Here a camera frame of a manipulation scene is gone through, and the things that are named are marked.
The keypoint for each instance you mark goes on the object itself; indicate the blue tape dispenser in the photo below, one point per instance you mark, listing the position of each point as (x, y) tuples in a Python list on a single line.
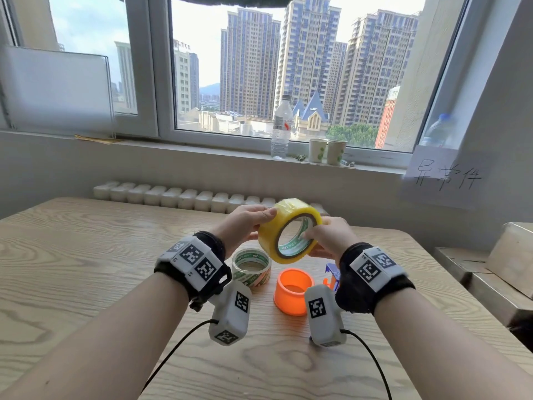
[(332, 277)]

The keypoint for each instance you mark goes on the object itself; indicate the person's right hand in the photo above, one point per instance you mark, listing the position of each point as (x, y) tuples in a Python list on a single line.
[(337, 237)]

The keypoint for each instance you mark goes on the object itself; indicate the small grey metal piece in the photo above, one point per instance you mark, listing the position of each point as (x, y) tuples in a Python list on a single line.
[(348, 163)]

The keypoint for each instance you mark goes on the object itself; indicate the white radiator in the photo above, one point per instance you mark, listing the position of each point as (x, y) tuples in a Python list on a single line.
[(175, 197)]

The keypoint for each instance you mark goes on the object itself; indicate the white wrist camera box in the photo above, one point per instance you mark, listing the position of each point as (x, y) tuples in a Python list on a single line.
[(231, 314), (322, 316)]

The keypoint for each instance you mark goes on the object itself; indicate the yellow paper sheet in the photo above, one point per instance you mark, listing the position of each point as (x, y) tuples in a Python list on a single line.
[(98, 139)]

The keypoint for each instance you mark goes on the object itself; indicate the person's left thumb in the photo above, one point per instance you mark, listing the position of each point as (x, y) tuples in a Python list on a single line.
[(260, 213)]

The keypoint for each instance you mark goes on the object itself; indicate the dark headgear brim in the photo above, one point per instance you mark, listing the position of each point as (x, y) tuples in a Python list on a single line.
[(237, 0)]

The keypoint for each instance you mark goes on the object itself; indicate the white window frame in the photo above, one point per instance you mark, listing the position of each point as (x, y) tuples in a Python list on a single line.
[(148, 66)]

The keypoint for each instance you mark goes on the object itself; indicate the white board panel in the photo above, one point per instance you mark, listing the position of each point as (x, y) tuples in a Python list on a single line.
[(56, 91)]

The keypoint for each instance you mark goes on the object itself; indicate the person's left forearm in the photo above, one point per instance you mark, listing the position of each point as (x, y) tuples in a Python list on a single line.
[(95, 345)]

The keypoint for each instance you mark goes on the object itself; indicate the person's right thumb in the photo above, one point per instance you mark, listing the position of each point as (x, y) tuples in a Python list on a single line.
[(311, 234)]

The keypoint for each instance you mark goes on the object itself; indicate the brown cardboard sheet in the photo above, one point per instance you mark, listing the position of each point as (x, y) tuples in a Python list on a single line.
[(514, 258)]

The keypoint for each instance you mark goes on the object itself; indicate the clear plastic water bottle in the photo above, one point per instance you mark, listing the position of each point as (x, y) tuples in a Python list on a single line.
[(281, 131)]

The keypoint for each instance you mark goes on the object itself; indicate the paper cup with green print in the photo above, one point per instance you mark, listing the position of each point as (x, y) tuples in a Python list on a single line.
[(336, 152), (317, 150)]

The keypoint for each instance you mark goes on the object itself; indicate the clear packing tape roll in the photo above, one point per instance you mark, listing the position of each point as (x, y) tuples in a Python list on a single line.
[(251, 268)]

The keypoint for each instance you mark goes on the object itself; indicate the person's left hand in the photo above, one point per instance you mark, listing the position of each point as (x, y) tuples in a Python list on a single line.
[(237, 227)]

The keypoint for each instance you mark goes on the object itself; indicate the black wristband with marker tags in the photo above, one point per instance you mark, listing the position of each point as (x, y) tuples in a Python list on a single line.
[(374, 274), (193, 260)]

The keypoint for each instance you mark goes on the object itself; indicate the yellow packing tape roll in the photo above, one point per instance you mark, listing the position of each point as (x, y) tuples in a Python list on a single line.
[(287, 229)]

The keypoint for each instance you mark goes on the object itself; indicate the brown cardboard box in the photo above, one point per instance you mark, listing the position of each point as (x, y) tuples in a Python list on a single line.
[(479, 283)]

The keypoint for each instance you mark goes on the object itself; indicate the orange plastic tape core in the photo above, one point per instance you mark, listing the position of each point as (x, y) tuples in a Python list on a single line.
[(291, 293)]

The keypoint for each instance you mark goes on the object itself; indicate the person's right forearm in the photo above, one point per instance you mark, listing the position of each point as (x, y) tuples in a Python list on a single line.
[(449, 349)]

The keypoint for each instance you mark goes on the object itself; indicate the white handwritten paper sign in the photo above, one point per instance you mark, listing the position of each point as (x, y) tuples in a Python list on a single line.
[(445, 177)]

